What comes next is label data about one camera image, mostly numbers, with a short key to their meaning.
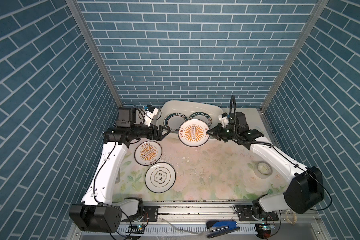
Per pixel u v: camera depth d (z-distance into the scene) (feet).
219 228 2.24
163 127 2.04
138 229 2.37
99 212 1.20
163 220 2.37
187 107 3.89
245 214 2.40
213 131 2.55
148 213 2.40
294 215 2.37
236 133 2.03
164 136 2.13
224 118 2.49
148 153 3.15
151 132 1.99
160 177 2.79
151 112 2.04
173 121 3.68
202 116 3.79
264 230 2.35
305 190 1.35
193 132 2.65
